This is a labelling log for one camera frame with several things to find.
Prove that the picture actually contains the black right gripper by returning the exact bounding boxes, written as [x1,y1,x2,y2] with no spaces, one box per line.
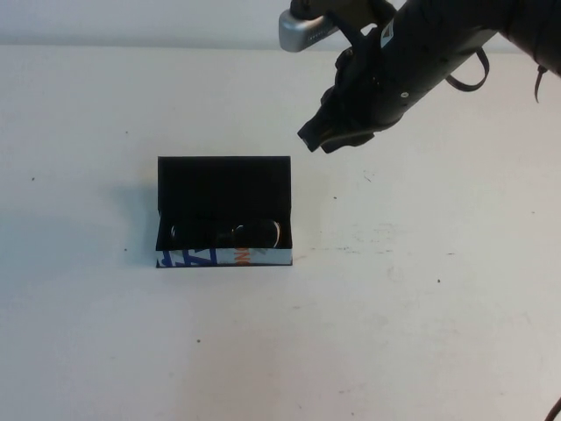
[296,0,505,154]

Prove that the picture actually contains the black printed glasses case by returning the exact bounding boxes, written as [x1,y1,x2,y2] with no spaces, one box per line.
[153,154,294,269]

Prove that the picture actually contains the black frame glasses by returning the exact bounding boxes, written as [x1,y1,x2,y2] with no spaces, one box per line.
[168,218,284,250]

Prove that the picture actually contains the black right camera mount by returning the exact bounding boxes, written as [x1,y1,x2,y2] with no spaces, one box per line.
[288,0,387,49]

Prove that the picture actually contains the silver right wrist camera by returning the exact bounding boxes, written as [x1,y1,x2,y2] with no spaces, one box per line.
[278,8,341,54]

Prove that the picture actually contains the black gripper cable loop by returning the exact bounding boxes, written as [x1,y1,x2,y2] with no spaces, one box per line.
[445,46,490,93]

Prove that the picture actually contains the black cable tie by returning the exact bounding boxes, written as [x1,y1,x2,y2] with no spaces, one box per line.
[533,65,547,104]

